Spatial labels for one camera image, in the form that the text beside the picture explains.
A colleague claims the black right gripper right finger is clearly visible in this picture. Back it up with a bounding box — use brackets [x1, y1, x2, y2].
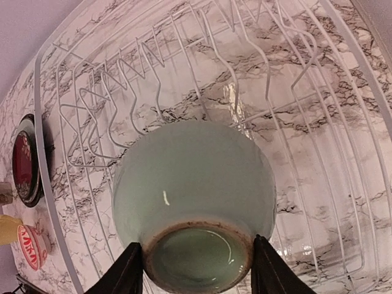
[251, 235, 315, 294]

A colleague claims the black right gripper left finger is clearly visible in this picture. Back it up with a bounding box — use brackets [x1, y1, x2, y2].
[85, 243, 143, 294]

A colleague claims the white red patterned bowl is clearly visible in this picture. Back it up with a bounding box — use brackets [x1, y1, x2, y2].
[17, 224, 51, 271]

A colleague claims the pale green bowl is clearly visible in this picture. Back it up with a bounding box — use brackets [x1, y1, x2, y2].
[112, 120, 276, 293]

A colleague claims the yellow ceramic mug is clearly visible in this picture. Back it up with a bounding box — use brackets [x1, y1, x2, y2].
[0, 214, 23, 246]

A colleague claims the black striped rim plate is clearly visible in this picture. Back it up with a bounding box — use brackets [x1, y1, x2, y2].
[12, 113, 56, 208]

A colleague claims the pale green plate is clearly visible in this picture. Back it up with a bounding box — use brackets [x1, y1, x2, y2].
[14, 114, 42, 208]

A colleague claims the red floral plate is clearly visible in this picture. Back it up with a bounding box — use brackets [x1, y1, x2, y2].
[12, 130, 35, 199]

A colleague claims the white wire dish rack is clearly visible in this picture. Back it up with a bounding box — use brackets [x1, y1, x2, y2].
[34, 1, 391, 293]

